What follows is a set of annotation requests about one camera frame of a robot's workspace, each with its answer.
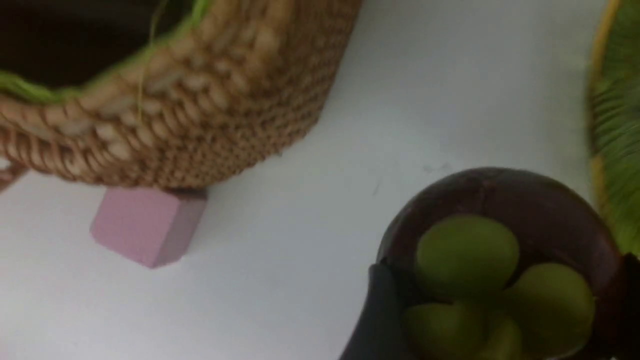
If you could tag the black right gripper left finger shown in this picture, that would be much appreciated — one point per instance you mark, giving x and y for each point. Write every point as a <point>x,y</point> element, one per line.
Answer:
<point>378,333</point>

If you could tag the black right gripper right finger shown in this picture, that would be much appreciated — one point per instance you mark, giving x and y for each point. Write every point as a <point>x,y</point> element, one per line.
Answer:
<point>625,309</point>

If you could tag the dark purple toy mangosteen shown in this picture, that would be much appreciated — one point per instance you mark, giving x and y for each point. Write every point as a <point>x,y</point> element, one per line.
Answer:
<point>494,263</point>

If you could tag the green leaf-shaped glass plate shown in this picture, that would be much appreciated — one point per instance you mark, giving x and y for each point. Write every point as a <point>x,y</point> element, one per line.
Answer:
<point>614,121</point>

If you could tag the pink foam cube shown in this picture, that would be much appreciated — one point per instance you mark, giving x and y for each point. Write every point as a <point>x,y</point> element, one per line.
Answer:
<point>150,227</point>

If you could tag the woven wicker basket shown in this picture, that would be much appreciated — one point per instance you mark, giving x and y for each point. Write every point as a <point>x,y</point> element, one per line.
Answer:
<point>167,94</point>

